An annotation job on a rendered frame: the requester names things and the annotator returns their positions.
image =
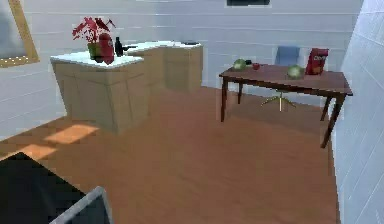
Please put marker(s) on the dark flat stovetop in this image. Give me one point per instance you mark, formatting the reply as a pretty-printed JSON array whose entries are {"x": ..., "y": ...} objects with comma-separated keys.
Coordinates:
[{"x": 190, "y": 42}]

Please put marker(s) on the small black object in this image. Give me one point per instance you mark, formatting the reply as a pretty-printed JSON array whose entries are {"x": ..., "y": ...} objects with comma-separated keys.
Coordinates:
[{"x": 248, "y": 62}]

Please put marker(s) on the red apple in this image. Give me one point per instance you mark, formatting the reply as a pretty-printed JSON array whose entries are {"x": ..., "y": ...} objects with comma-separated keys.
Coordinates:
[{"x": 256, "y": 66}]

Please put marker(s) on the beige cabinet with white top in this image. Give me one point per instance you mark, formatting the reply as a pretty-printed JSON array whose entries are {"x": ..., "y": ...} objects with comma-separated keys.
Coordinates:
[{"x": 110, "y": 90}]

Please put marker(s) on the black pan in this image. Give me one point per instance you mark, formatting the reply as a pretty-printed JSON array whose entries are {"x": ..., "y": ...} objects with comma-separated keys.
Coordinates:
[{"x": 130, "y": 47}]

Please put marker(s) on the dark brown wooden table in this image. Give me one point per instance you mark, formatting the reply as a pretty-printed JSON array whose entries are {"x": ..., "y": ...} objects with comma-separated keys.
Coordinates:
[{"x": 283, "y": 78}]

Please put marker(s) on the black bottle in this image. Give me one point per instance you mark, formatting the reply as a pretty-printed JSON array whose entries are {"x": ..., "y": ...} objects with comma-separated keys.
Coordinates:
[{"x": 118, "y": 47}]

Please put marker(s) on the red canister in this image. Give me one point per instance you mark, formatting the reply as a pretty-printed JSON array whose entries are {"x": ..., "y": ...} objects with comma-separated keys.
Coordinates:
[{"x": 106, "y": 48}]

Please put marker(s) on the green cabbage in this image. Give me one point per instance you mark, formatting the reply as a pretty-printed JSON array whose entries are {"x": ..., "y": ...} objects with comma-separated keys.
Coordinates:
[{"x": 295, "y": 71}]

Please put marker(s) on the dark window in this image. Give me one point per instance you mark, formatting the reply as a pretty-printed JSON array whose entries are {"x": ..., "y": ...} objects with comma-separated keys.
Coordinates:
[{"x": 248, "y": 2}]

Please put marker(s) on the red house plant in pot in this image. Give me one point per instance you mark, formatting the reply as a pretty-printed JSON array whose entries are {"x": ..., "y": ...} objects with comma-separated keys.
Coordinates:
[{"x": 90, "y": 33}]

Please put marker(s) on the red chips bag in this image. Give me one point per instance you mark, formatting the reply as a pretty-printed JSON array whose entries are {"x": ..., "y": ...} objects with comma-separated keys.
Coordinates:
[{"x": 316, "y": 61}]

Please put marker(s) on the black appliance with grey frame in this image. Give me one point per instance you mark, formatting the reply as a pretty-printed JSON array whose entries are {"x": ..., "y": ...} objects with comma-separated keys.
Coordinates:
[{"x": 36, "y": 193}]

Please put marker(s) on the gold framed wall picture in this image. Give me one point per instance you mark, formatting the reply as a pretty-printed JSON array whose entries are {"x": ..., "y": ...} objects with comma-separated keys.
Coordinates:
[{"x": 23, "y": 40}]

